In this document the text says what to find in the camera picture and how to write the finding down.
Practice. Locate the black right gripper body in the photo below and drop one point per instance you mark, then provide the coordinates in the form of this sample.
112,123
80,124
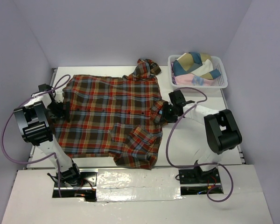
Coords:
169,112

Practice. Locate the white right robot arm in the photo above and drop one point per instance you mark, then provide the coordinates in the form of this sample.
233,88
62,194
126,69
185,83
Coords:
222,132

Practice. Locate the white foil covered board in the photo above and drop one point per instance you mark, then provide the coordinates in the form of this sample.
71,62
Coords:
135,185

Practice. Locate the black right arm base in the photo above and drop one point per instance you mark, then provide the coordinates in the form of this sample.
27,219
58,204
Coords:
197,182

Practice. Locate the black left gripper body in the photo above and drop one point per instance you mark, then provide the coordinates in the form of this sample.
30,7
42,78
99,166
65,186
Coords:
56,111

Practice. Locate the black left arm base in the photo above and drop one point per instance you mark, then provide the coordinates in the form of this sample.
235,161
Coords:
75,183

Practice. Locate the pink folded shirt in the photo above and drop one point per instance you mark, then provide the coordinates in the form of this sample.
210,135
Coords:
190,79

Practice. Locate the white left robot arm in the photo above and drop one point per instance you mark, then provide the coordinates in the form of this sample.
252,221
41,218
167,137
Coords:
35,122

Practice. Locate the white plastic laundry basket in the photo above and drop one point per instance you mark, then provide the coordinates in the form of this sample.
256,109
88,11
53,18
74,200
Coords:
220,83

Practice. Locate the blue tan patchwork shirt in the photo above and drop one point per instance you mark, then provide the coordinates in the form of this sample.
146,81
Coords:
197,64

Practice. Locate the red plaid long sleeve shirt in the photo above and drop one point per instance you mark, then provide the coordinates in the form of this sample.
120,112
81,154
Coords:
116,117

